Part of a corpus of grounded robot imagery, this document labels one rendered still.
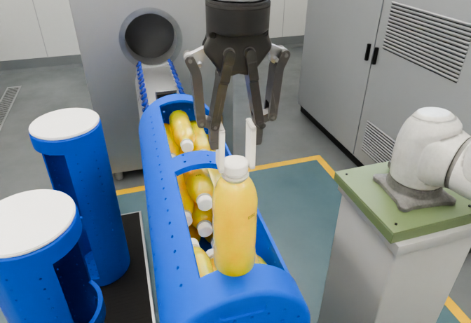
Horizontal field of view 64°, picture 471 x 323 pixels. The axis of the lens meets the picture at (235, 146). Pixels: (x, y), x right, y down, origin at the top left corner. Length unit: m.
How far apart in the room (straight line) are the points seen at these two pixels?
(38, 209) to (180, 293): 0.65
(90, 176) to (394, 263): 1.22
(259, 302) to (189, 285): 0.13
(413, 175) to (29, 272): 1.09
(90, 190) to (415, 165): 1.29
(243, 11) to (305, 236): 2.20
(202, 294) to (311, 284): 1.64
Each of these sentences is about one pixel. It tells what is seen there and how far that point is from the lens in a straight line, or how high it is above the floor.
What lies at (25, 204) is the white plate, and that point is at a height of 1.04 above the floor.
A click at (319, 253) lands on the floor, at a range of 2.46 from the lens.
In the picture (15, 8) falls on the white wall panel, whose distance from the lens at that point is 5.72.
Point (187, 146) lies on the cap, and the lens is 1.18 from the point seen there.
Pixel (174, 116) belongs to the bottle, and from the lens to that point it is 1.31.
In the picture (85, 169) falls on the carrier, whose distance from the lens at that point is 1.70.
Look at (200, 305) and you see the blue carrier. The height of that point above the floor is 1.22.
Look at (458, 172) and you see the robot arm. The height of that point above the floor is 1.21.
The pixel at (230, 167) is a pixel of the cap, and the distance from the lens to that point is 0.53.
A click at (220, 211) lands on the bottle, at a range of 0.56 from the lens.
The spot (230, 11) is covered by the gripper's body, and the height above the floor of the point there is 1.69.
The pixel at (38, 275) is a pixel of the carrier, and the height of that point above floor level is 0.95.
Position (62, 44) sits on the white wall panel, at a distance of 5.75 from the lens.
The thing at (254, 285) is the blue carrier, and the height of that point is 1.23.
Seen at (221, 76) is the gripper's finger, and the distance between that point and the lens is 0.46.
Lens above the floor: 1.77
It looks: 32 degrees down
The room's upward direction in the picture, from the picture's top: straight up
